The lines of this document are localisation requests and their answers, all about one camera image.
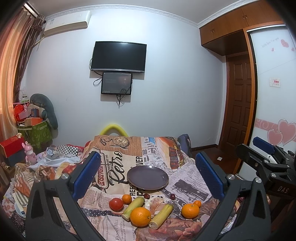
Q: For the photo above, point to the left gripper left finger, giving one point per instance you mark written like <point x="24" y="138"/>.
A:
<point x="43" y="221"/>

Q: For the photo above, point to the small tangerine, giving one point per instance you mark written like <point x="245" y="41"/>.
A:
<point x="126" y="198"/>
<point x="198" y="203"/>

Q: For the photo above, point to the long green corn piece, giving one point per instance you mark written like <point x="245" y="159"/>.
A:
<point x="137" y="202"/>

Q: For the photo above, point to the peeled pomelo segment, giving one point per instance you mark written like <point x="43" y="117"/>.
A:
<point x="152" y="203"/>

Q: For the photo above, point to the large orange front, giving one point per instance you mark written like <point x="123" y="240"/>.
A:
<point x="140" y="217"/>

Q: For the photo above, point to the short yellow corn piece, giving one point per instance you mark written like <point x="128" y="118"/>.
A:
<point x="161" y="217"/>

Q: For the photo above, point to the dark purple round plate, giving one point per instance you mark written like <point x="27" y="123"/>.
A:
<point x="147" y="177"/>

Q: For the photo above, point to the green storage box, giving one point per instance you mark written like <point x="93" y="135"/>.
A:
<point x="39" y="136"/>

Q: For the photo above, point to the red tomato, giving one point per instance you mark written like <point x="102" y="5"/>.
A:
<point x="116" y="204"/>

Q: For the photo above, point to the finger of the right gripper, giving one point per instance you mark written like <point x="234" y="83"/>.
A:
<point x="263" y="145"/>

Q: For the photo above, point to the red gift box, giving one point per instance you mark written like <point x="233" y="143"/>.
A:
<point x="11" y="146"/>

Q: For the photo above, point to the large black wall television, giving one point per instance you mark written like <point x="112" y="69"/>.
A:
<point x="118" y="56"/>

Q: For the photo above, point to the dark red grape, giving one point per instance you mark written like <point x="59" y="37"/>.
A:
<point x="146" y="196"/>
<point x="172" y="196"/>

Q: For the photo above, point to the white wardrobe heart door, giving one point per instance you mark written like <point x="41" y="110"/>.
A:
<point x="273" y="50"/>

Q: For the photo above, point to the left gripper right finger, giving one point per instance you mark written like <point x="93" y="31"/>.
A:
<point x="253" y="221"/>

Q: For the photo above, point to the patterned bed linen pile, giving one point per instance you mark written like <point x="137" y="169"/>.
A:
<point x="48" y="165"/>

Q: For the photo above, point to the orange pink curtain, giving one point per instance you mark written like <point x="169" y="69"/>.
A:
<point x="17" y="41"/>

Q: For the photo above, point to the pink rabbit toy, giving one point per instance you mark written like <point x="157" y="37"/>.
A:
<point x="29" y="152"/>

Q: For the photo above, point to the retro newspaper print tablecloth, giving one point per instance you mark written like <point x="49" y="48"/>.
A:
<point x="118" y="155"/>

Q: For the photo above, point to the brown overhead wooden cabinet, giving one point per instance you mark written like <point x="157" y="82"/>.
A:
<point x="225" y="35"/>

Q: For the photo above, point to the brown wooden door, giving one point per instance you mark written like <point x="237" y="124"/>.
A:
<point x="238" y="102"/>

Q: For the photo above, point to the white air conditioner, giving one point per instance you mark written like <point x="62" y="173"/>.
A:
<point x="66" y="23"/>

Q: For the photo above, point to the small black wall monitor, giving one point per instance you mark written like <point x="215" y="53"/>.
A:
<point x="116" y="83"/>

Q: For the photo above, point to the blue chair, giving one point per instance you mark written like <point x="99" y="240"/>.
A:
<point x="185" y="144"/>

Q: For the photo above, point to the large orange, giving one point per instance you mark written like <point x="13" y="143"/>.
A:
<point x="140" y="217"/>
<point x="190" y="211"/>

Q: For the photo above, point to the grey plush shark toy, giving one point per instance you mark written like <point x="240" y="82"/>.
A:
<point x="47" y="107"/>

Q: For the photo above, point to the yellow foam chair back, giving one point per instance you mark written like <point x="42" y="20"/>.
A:
<point x="114" y="128"/>

